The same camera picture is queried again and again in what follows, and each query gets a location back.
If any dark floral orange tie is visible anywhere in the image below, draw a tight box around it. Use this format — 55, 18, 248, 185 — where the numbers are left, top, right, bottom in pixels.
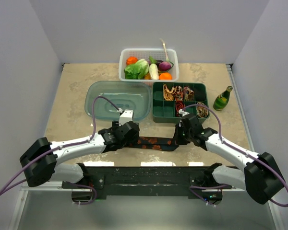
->
126, 137, 179, 151

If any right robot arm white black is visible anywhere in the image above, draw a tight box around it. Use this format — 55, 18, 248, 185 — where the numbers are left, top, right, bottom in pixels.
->
175, 112, 284, 204

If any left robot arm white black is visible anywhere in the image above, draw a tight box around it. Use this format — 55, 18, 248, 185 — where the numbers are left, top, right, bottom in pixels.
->
20, 121, 140, 188

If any brown patterned rolled tie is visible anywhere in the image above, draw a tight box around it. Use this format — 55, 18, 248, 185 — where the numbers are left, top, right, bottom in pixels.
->
196, 102, 209, 118

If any red black rolled tie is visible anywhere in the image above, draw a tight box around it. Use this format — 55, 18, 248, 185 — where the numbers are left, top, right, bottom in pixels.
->
175, 100, 185, 117

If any purple gold rolled tie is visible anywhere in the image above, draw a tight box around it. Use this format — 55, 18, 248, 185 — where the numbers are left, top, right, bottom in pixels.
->
184, 86, 194, 101

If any dark red patterned rolled tie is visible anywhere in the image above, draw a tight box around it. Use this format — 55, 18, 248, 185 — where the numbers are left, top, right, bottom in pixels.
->
174, 86, 184, 101

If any green compartment organizer tray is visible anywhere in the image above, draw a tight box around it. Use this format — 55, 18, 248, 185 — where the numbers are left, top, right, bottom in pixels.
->
152, 82, 209, 123

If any yellow rolled tie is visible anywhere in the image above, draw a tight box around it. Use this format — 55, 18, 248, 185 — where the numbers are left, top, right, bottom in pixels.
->
163, 84, 176, 101

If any green glass bottle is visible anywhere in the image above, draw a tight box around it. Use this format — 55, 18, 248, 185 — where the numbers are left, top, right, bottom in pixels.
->
213, 86, 233, 111

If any clear teal plastic bin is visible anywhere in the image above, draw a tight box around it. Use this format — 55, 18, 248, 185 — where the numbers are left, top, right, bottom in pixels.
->
84, 81, 152, 121

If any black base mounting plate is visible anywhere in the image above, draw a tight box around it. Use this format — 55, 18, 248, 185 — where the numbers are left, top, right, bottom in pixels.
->
62, 163, 223, 205

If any orange fruit toy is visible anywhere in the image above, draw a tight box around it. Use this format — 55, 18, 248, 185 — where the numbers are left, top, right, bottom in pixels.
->
159, 72, 172, 81

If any purple turnip toy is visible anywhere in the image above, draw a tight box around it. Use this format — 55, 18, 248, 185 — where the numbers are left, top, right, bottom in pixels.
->
158, 62, 172, 72

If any green lettuce toy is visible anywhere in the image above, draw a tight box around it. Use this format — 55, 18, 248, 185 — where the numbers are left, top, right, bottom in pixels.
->
124, 59, 149, 80

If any white radish toy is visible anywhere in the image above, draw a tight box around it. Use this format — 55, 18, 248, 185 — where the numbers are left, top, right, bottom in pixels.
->
149, 63, 159, 80

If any white green onion toy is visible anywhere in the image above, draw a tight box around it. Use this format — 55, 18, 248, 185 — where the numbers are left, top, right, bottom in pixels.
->
160, 38, 170, 62

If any white perforated basket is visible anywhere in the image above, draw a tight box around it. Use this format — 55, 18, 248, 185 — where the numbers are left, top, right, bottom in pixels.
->
119, 48, 179, 87

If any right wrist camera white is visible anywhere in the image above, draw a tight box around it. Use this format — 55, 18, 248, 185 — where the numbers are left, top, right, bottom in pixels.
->
178, 109, 190, 117

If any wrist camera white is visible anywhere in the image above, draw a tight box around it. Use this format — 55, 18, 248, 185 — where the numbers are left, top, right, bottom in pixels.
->
178, 109, 190, 117
118, 108, 133, 126

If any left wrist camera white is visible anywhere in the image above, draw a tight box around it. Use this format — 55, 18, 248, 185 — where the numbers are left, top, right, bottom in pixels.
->
118, 108, 133, 126

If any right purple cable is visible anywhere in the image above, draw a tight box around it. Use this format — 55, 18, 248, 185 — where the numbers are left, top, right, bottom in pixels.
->
181, 103, 288, 207

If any purple cable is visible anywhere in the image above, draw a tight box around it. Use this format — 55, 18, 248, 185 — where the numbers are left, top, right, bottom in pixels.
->
181, 103, 288, 207
0, 95, 123, 204

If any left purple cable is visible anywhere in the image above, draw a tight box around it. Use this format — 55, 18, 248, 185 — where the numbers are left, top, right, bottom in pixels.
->
0, 95, 123, 204

